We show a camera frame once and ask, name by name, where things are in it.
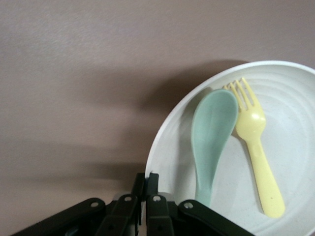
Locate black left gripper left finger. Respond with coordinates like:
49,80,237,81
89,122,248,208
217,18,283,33
9,173,145,236

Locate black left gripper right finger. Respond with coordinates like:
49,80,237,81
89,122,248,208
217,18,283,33
146,173,254,236

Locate yellow plastic fork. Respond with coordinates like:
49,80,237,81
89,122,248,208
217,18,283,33
222,77,285,219

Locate round white speckled plate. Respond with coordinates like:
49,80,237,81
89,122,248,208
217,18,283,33
145,60,315,236

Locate pale green plastic spoon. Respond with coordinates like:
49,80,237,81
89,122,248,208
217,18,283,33
191,88,239,207

